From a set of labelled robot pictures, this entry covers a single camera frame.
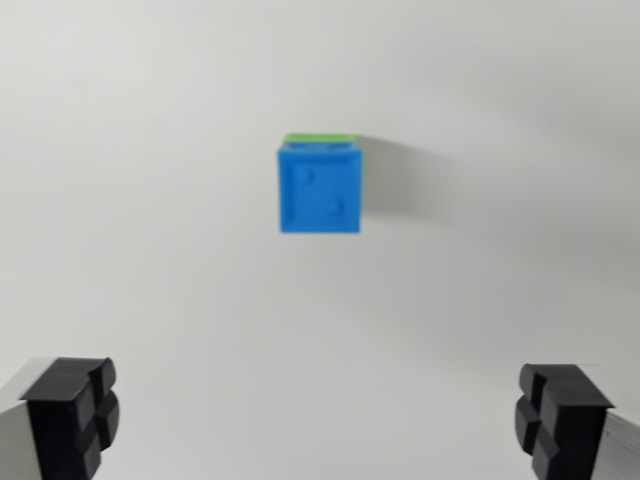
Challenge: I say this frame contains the black-padded silver gripper left finger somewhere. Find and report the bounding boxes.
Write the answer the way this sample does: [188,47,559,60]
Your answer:
[0,355,122,480]

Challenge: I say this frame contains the black-padded silver gripper right finger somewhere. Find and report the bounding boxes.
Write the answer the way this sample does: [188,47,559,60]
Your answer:
[513,362,640,480]

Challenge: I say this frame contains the blue cube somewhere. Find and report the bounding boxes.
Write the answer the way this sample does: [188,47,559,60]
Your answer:
[276,140,364,235]

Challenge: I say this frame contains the green cube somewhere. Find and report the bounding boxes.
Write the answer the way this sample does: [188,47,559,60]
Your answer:
[281,131,370,211]

